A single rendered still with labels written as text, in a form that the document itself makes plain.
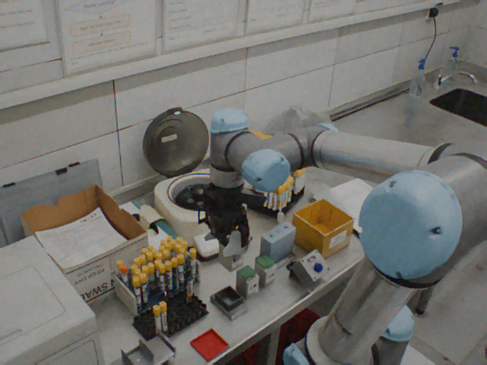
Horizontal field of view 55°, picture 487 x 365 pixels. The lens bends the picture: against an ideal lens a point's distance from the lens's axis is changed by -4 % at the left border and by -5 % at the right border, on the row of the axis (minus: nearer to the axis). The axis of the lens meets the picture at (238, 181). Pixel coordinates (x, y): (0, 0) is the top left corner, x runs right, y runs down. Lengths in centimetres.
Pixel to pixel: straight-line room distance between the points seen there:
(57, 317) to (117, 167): 78
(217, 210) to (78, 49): 60
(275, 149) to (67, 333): 48
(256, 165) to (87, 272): 57
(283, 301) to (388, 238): 76
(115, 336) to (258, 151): 61
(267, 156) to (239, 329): 53
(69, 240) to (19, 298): 51
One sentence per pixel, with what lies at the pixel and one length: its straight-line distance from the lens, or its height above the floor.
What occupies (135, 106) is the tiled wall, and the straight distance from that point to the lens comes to 153.
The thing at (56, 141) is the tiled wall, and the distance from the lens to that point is 144.
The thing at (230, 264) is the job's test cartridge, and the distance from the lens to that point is 115.
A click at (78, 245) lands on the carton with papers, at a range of 140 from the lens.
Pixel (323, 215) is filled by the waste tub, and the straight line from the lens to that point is 155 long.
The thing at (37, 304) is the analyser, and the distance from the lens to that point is 93.
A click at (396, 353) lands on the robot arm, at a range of 99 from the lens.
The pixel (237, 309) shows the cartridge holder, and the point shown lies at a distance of 127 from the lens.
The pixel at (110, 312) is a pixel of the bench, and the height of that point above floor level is 88.
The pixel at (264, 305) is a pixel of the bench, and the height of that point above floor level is 87.
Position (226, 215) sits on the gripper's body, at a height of 120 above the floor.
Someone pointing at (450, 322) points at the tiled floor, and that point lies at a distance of 267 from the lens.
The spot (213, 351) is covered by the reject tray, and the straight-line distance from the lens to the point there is 120.
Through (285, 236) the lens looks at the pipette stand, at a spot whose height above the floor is 97.
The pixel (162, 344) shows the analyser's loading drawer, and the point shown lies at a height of 91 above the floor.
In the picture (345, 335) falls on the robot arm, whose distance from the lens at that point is 78.
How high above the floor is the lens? 183
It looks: 33 degrees down
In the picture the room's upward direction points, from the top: 3 degrees clockwise
